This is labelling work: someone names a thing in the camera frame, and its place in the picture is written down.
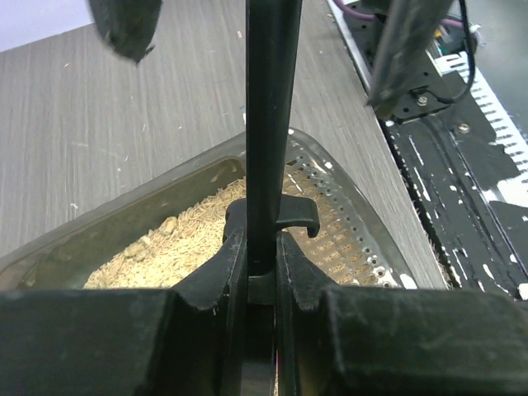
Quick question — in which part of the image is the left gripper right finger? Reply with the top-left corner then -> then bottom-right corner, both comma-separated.
276,233 -> 527,395

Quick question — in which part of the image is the black slotted litter scoop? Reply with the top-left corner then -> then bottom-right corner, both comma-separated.
224,0 -> 321,304

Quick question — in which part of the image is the white slotted cable duct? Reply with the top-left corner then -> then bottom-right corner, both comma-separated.
435,53 -> 527,166

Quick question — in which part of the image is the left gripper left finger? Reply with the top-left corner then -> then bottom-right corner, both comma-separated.
1,229 -> 247,395

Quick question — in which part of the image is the dark translucent litter box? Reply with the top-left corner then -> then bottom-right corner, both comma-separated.
1,130 -> 416,290

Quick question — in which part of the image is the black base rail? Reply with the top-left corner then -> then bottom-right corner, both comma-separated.
330,1 -> 527,302

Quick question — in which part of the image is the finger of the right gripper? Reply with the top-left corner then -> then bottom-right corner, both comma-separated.
88,0 -> 163,64
365,0 -> 452,119

